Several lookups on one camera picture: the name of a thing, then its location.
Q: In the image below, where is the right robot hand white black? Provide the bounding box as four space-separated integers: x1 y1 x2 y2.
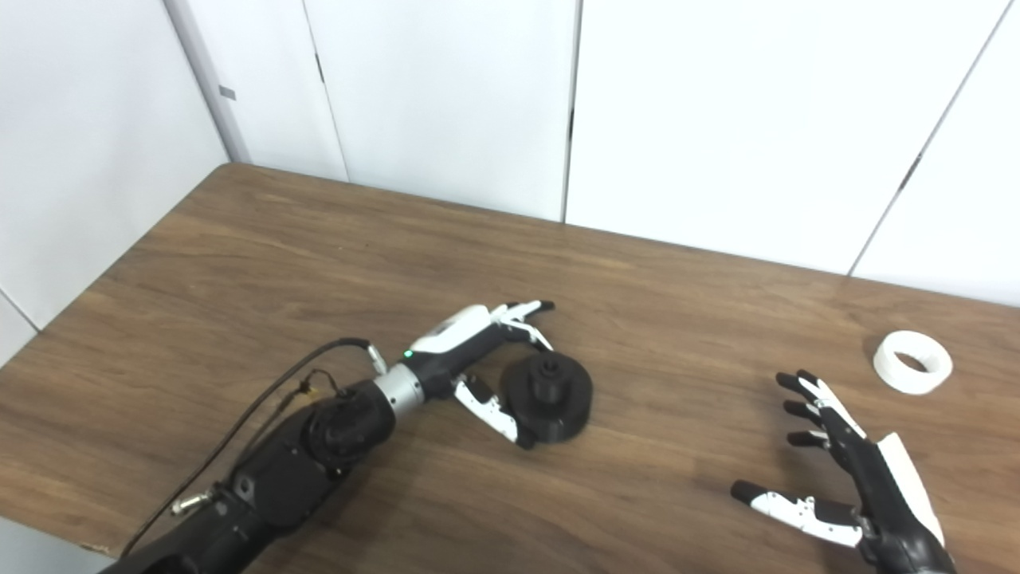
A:
731 369 949 574

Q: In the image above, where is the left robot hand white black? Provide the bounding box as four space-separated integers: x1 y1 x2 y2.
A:
402 300 556 450

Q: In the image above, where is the white ring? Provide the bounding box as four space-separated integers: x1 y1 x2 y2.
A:
873 330 954 396

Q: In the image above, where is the round black part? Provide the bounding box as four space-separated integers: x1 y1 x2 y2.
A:
505 355 594 445

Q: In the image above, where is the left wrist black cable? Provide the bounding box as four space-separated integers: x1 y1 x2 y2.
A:
120 337 390 557

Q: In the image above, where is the left arm thin wire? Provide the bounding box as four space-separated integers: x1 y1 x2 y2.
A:
296 369 345 401

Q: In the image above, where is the grey wall corner post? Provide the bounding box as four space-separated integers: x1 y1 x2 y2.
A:
163 0 254 166

